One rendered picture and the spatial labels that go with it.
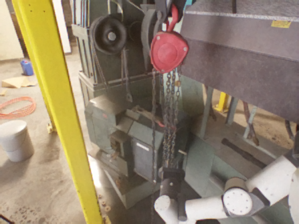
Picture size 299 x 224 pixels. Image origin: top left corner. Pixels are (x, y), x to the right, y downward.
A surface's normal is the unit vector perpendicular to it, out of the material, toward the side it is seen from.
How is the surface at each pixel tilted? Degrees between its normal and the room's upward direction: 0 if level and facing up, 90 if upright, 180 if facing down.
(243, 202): 62
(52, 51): 90
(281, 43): 78
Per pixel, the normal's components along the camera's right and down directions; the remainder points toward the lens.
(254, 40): -0.82, 0.10
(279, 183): -0.42, -0.01
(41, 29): 0.55, 0.43
